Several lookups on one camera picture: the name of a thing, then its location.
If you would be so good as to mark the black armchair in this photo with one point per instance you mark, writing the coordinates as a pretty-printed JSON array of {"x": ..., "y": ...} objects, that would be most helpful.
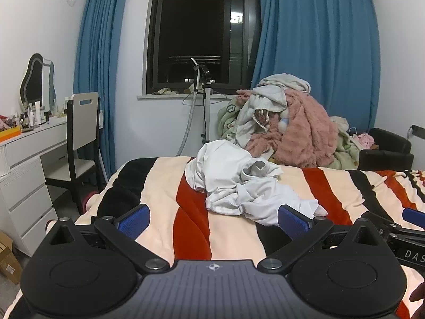
[{"x": 388, "y": 139}]

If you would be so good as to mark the person's right hand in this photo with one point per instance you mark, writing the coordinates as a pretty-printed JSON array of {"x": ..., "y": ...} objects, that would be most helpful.
[{"x": 419, "y": 297}]

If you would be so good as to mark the beige rag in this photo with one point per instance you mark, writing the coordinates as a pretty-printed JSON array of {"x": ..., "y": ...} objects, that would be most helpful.
[{"x": 166, "y": 90}]

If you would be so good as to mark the pink fleece blanket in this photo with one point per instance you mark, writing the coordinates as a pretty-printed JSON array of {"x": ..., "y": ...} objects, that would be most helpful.
[{"x": 305, "y": 129}]

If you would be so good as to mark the cardboard box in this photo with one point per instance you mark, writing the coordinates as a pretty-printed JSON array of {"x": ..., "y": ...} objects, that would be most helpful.
[{"x": 8, "y": 259}]

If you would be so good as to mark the orange tray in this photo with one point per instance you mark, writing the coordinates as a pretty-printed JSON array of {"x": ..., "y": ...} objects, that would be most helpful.
[{"x": 10, "y": 134}]

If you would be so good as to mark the black power strip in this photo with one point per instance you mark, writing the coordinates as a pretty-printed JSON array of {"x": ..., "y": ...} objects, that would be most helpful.
[{"x": 418, "y": 130}]

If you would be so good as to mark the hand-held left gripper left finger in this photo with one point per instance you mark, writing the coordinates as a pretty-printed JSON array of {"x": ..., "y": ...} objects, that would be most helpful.
[{"x": 136, "y": 222}]

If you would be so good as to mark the wavy black-framed mirror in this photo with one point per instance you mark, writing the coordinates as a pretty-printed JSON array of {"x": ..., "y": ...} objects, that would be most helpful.
[{"x": 33, "y": 79}]

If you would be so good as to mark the black device on stand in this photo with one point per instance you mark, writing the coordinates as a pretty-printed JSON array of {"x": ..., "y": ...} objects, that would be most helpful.
[{"x": 204, "y": 74}]

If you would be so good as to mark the row of cosmetic bottles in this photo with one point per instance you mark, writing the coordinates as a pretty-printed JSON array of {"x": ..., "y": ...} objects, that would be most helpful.
[{"x": 36, "y": 113}]

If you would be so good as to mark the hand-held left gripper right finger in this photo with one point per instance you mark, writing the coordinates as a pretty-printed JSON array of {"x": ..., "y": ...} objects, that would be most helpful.
[{"x": 292, "y": 222}]

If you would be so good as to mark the pile of clothes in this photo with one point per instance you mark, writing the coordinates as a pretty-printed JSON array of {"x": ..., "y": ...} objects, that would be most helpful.
[{"x": 229, "y": 119}]

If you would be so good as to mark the white dressing table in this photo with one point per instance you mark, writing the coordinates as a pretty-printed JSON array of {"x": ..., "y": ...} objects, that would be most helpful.
[{"x": 30, "y": 186}]

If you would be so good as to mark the white chair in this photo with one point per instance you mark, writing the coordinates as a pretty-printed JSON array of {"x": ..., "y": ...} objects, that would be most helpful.
[{"x": 83, "y": 116}]

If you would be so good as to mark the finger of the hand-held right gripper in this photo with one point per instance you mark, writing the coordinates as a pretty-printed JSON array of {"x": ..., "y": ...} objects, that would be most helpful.
[
  {"x": 413, "y": 215},
  {"x": 381, "y": 223}
]

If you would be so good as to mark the grey white hoodie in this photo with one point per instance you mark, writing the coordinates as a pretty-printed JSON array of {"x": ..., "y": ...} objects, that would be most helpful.
[{"x": 265, "y": 96}]

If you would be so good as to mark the striped fleece blanket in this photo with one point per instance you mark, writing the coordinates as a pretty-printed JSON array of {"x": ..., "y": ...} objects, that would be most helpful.
[{"x": 232, "y": 234}]

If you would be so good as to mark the small pink garment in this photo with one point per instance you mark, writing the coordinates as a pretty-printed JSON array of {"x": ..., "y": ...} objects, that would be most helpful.
[{"x": 365, "y": 139}]

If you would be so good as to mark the blue curtain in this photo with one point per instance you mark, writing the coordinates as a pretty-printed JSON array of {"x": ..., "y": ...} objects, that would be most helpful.
[
  {"x": 315, "y": 40},
  {"x": 99, "y": 56}
]

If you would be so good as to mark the white stand pole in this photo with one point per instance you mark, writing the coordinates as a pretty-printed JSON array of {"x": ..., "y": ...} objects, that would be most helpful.
[{"x": 207, "y": 116}]

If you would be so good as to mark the dark window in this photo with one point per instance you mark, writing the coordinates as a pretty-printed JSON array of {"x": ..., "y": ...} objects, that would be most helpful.
[{"x": 192, "y": 23}]

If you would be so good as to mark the white t-shirt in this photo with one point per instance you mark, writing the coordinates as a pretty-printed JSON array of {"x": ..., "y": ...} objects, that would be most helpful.
[{"x": 225, "y": 172}]

